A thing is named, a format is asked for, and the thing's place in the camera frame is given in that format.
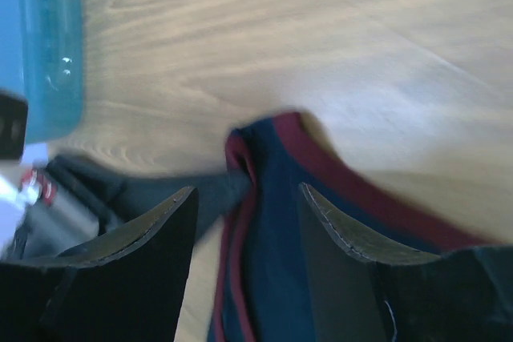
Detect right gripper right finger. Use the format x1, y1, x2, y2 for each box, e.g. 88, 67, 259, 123
299, 184, 512, 341

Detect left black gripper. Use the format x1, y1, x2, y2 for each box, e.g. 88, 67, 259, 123
15, 155, 127, 258

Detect navy blue tank top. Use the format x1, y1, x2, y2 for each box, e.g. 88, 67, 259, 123
208, 111, 491, 341

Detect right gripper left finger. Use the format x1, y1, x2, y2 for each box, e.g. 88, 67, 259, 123
25, 187, 199, 341

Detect teal plastic bin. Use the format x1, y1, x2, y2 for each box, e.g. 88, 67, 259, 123
1, 0, 84, 144

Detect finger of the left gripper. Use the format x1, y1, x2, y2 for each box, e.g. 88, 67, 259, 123
119, 169, 257, 239

